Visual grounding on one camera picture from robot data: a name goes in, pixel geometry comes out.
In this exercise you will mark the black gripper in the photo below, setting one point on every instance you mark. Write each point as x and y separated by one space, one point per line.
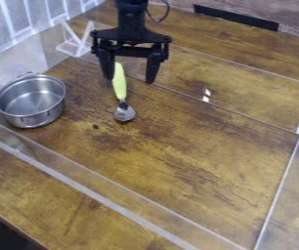
110 43

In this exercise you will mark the green handled metal spoon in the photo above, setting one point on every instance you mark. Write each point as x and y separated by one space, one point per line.
124 112

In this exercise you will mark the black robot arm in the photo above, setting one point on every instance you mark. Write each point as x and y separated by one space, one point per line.
132 14

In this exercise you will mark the small steel pot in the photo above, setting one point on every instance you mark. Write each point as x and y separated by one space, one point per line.
31 100

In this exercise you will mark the black strip on table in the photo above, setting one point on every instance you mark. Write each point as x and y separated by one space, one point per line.
229 16

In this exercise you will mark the clear acrylic barrier front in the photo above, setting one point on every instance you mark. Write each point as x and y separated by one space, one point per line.
176 228

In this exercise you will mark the clear acrylic triangle bracket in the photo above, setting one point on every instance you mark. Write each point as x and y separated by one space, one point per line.
74 46

